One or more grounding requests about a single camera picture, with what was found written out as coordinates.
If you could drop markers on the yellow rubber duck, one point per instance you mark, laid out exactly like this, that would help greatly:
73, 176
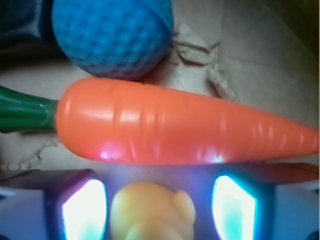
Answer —
148, 211

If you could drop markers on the blue dimpled ball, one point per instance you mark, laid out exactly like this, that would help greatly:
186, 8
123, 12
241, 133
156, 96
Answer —
115, 39

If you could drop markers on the orange plastic carrot toy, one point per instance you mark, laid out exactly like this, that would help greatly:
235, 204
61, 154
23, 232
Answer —
126, 122

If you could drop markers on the crumpled brown paper liner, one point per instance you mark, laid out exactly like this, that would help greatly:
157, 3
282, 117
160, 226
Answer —
270, 67

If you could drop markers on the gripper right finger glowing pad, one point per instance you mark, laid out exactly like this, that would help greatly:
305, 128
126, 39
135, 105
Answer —
260, 201

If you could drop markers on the black square leather case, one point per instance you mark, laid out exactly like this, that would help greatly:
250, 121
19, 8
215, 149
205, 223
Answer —
25, 22

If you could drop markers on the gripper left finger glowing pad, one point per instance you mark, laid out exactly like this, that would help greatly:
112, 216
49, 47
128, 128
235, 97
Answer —
52, 205

